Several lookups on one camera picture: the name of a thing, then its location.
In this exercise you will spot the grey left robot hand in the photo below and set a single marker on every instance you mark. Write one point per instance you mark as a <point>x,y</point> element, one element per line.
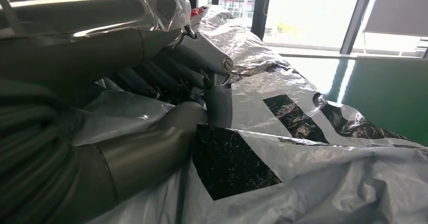
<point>67,55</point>

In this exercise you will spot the grey package with black logo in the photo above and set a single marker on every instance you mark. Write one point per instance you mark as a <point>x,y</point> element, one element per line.
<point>317,182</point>

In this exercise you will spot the green conveyor belt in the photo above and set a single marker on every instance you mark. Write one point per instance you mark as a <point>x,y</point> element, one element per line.
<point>384,98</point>

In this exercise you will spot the grey roller blind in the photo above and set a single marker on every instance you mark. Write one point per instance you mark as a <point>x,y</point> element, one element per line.
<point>398,5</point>

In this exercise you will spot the dark window frame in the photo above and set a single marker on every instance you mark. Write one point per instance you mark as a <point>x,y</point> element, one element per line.
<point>260,8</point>

